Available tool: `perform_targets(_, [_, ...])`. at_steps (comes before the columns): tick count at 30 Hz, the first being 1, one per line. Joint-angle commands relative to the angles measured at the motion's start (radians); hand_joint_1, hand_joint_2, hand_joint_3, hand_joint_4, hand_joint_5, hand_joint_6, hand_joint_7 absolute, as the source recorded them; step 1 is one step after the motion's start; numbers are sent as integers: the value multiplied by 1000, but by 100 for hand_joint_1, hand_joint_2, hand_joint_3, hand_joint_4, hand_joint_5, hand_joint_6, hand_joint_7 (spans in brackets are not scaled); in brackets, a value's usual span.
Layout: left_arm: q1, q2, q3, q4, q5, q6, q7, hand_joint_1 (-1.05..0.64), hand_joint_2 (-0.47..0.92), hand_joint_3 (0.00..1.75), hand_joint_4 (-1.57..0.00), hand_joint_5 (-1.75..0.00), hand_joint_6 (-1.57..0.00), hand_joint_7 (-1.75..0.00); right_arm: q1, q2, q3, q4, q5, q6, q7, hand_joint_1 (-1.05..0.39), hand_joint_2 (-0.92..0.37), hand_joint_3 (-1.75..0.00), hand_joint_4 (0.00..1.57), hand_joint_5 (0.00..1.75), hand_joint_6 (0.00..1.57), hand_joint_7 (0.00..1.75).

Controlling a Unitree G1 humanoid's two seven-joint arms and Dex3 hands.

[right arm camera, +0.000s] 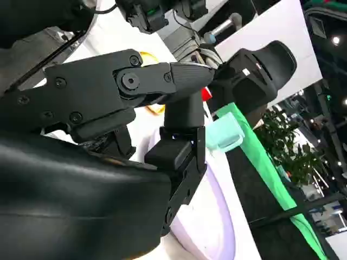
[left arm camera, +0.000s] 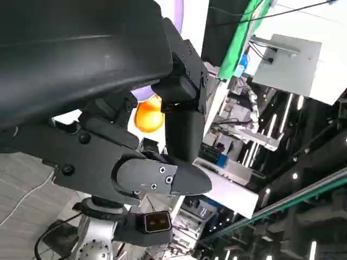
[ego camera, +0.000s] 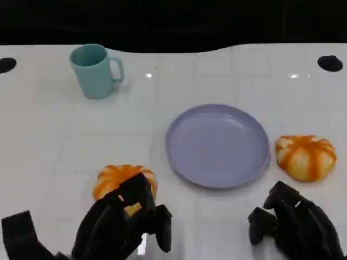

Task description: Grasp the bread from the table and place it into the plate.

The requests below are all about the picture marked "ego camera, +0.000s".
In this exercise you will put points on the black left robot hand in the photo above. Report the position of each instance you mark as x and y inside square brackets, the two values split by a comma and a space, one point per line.
[108, 227]

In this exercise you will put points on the pale green mug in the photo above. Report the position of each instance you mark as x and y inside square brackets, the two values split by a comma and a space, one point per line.
[92, 73]

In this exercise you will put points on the lilac plate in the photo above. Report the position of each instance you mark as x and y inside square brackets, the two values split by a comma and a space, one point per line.
[217, 146]

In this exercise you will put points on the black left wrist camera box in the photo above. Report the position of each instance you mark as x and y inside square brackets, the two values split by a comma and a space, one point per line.
[20, 235]

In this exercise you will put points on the orange and white toy bread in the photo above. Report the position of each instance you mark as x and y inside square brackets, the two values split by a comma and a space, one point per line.
[115, 176]
[306, 159]

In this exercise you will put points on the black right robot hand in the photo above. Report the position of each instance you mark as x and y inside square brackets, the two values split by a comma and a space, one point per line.
[301, 224]

